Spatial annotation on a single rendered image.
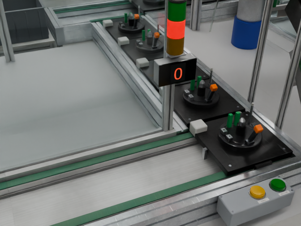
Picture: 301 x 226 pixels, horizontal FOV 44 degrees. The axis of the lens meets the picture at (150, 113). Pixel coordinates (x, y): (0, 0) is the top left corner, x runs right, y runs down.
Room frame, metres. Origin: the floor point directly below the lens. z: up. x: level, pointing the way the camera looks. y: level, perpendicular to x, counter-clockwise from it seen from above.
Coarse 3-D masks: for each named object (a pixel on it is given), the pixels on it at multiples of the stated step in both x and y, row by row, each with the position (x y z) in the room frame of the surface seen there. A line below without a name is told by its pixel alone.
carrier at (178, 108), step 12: (192, 84) 1.22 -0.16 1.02; (204, 84) 1.19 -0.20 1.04; (216, 84) 1.30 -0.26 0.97; (180, 96) 1.21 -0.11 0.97; (192, 96) 1.15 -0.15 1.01; (204, 96) 1.18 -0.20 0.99; (216, 96) 1.18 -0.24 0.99; (228, 96) 1.21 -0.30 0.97; (180, 108) 1.13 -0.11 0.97; (192, 108) 1.13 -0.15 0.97; (204, 108) 1.12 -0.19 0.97; (216, 108) 1.13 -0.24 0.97; (228, 108) 1.13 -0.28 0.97; (240, 108) 1.13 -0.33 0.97; (192, 120) 1.06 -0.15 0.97; (204, 120) 1.06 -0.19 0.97
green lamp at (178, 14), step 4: (168, 4) 0.98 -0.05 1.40; (172, 4) 0.97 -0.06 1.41; (176, 4) 0.97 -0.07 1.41; (180, 4) 0.97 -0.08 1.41; (184, 4) 0.97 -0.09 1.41; (168, 8) 0.98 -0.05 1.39; (172, 8) 0.97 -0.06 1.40; (176, 8) 0.97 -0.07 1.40; (180, 8) 0.97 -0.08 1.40; (184, 8) 0.97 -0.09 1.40; (168, 12) 0.98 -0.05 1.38; (172, 12) 0.97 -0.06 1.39; (176, 12) 0.97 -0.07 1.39; (180, 12) 0.97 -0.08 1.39; (184, 12) 0.98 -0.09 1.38; (168, 16) 0.98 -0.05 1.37; (172, 16) 0.97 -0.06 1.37; (176, 16) 0.97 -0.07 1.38; (180, 16) 0.97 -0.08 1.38; (184, 16) 0.98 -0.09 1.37; (172, 20) 0.97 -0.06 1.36; (176, 20) 0.97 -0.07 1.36; (180, 20) 0.97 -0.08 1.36
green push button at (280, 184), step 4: (272, 180) 0.77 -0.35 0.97; (276, 180) 0.77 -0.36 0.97; (280, 180) 0.77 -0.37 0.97; (272, 184) 0.75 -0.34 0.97; (276, 184) 0.75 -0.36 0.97; (280, 184) 0.75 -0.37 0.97; (284, 184) 0.75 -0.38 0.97; (276, 188) 0.74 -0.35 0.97; (280, 188) 0.74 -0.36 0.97; (284, 188) 0.75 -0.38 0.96
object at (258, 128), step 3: (252, 123) 0.91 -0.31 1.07; (255, 123) 0.91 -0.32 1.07; (252, 126) 0.90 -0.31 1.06; (255, 126) 0.89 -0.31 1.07; (258, 126) 0.89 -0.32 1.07; (261, 126) 0.89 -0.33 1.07; (255, 129) 0.89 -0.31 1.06; (258, 129) 0.88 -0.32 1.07; (261, 129) 0.88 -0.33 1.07; (252, 132) 0.90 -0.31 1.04; (255, 132) 0.89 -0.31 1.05; (258, 132) 0.88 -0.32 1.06; (252, 135) 0.90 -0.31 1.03; (255, 135) 0.89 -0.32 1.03; (249, 138) 0.91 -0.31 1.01; (252, 138) 0.90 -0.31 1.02; (249, 141) 0.90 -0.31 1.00
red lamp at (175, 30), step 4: (168, 20) 0.98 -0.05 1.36; (184, 20) 0.98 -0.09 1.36; (168, 24) 0.98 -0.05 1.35; (172, 24) 0.97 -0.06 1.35; (176, 24) 0.97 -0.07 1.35; (180, 24) 0.97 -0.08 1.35; (184, 24) 0.98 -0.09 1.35; (168, 28) 0.98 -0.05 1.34; (172, 28) 0.97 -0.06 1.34; (176, 28) 0.97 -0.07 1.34; (180, 28) 0.97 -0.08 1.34; (184, 28) 0.98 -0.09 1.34; (168, 32) 0.98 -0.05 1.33; (172, 32) 0.97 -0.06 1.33; (176, 32) 0.97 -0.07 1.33; (180, 32) 0.97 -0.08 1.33; (184, 32) 0.98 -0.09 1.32; (168, 36) 0.98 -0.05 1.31; (172, 36) 0.97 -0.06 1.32; (176, 36) 0.97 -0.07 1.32; (180, 36) 0.97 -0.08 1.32
